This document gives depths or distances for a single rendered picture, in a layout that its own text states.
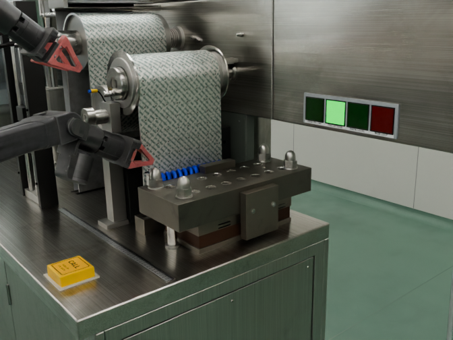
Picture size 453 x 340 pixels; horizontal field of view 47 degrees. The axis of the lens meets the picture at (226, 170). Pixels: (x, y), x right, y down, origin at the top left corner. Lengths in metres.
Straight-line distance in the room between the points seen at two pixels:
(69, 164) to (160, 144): 0.25
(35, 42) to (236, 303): 0.68
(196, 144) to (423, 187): 2.76
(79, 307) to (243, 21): 0.80
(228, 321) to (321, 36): 0.65
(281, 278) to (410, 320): 1.53
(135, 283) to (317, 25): 0.67
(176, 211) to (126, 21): 0.60
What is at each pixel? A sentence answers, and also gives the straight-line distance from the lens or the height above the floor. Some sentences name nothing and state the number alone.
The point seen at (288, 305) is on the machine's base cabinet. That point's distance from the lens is 1.30.
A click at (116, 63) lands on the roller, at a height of 1.30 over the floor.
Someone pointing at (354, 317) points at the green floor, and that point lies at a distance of 2.67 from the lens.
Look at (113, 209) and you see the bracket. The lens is 1.30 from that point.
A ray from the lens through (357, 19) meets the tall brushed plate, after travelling 1.14.
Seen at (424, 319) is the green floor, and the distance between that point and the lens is 2.74.
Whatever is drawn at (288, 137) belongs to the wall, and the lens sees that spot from 4.60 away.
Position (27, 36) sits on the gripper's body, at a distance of 1.12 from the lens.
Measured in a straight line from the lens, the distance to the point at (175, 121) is 1.25.
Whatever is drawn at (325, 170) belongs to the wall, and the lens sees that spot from 4.38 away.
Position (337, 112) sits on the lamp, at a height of 1.19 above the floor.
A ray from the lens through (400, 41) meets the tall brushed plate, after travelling 1.08.
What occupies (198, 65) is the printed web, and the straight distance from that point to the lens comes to 1.28.
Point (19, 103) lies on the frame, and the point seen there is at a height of 1.18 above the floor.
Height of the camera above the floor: 1.39
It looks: 16 degrees down
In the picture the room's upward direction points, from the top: 1 degrees counter-clockwise
